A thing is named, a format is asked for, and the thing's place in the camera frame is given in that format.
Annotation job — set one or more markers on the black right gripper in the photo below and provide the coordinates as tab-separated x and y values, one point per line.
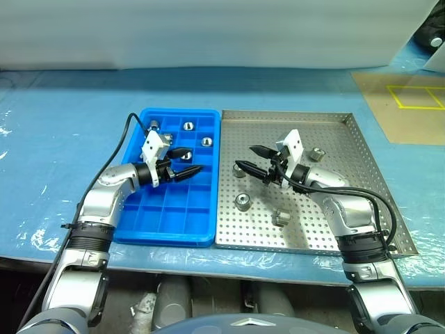
277	168

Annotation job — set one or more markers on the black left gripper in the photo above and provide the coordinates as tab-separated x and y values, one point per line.
164	171

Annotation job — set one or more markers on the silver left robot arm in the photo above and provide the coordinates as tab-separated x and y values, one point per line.
101	205

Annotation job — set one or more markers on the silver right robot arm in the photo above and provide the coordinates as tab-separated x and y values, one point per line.
354	212

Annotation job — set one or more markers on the blue compartment tray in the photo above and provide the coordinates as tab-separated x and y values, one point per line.
174	215

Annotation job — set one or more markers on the perforated metal tray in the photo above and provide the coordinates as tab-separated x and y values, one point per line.
264	132

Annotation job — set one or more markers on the brown mat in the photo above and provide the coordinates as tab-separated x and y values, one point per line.
382	118

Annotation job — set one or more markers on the grey rounded cylinder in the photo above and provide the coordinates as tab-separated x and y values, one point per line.
274	301
174	295

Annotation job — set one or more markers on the white backdrop panel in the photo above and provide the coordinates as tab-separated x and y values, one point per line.
208	31

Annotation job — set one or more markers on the blue-grey robot torso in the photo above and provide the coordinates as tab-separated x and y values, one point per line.
222	326

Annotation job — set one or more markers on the black object with white knob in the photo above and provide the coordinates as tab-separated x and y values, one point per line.
426	31

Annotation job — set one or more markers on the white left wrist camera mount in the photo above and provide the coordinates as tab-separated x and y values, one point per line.
153	146

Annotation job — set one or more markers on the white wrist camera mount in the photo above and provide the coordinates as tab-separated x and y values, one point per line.
153	146
293	146

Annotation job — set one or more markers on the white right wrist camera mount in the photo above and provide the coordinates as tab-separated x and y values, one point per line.
293	146

